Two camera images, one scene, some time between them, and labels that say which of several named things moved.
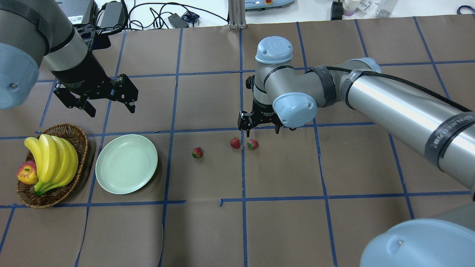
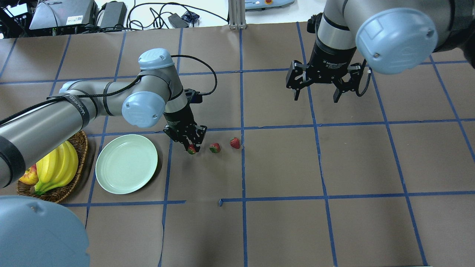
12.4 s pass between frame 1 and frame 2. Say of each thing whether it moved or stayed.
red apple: stayed
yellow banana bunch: stayed
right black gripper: moved
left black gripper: moved
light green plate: stayed
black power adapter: stayed
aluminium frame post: stayed
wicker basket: stayed
